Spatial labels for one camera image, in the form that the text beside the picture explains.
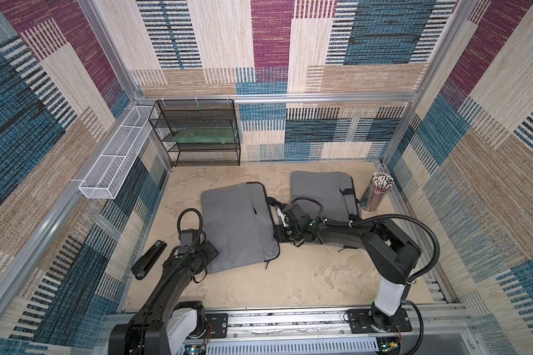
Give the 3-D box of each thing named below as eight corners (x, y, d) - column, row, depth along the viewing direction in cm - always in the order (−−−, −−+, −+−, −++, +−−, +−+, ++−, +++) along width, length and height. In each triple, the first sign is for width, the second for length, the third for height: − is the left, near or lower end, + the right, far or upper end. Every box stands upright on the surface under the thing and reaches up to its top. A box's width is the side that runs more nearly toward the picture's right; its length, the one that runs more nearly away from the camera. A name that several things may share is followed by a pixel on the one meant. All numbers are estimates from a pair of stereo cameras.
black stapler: (133, 276, 86) (127, 272, 82) (161, 243, 94) (157, 238, 91) (140, 281, 84) (134, 277, 81) (168, 246, 93) (164, 242, 90)
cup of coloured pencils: (362, 211, 103) (377, 185, 89) (358, 198, 108) (371, 171, 93) (378, 211, 103) (396, 185, 89) (373, 198, 108) (389, 171, 93)
